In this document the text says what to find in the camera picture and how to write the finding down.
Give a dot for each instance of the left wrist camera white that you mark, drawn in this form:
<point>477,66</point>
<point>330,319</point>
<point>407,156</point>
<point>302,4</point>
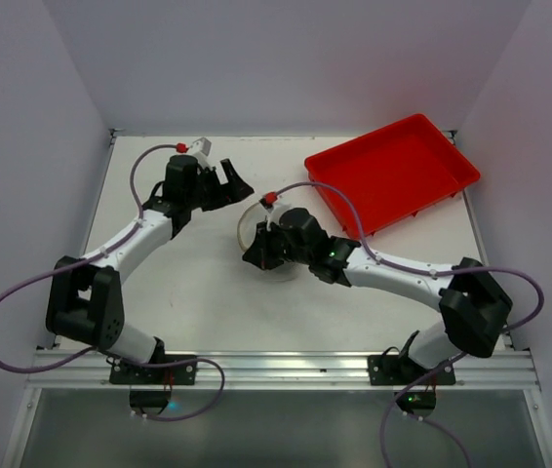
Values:
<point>199,149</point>

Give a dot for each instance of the red plastic tray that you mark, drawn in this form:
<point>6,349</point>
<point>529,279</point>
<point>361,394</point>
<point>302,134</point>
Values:
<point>390,174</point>

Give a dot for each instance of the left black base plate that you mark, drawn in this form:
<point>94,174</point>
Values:
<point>170,369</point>

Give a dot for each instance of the aluminium mounting rail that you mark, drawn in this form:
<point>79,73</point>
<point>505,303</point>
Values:
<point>315,371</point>

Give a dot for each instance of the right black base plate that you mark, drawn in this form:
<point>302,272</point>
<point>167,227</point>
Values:
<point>423,352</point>

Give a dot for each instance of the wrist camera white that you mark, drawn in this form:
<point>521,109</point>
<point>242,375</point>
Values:
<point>199,149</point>
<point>274,208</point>

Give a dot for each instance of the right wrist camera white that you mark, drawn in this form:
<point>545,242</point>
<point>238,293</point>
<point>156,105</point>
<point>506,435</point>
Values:
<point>274,208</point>

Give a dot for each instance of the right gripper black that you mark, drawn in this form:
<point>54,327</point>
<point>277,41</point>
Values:
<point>266,244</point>

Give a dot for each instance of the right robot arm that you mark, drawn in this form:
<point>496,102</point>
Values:
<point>472,304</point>

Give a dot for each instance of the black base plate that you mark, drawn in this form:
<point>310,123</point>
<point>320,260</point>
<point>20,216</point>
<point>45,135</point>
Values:
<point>170,369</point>
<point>423,352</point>

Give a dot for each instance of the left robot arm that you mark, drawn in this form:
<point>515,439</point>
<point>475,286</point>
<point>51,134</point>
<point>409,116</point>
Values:
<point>86,298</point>

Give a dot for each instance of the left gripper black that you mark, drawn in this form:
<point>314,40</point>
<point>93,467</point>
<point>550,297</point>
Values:
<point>216,185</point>

